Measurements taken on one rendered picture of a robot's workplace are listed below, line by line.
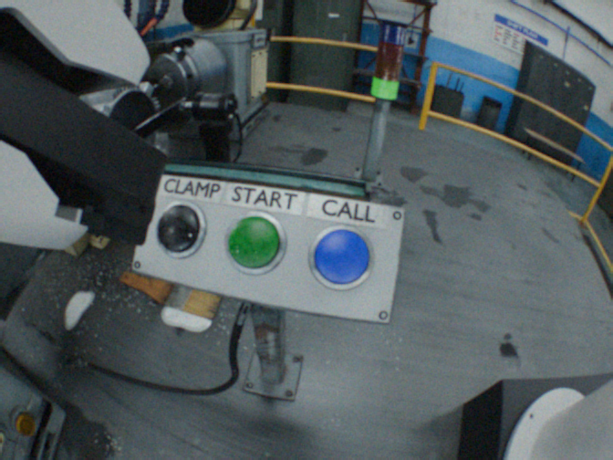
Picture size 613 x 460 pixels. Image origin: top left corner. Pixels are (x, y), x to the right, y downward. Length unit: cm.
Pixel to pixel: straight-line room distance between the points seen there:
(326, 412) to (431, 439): 15
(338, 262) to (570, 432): 29
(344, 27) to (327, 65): 52
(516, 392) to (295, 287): 31
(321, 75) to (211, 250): 343
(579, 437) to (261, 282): 32
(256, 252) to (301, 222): 3
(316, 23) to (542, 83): 386
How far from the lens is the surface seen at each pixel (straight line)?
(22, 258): 40
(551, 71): 560
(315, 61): 356
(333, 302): 16
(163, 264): 19
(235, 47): 88
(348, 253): 16
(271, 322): 25
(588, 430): 32
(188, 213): 18
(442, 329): 50
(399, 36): 66
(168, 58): 72
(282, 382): 40
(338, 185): 50
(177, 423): 41
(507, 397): 38
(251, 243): 16
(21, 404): 44
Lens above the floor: 118
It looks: 41 degrees down
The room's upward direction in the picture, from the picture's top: 5 degrees clockwise
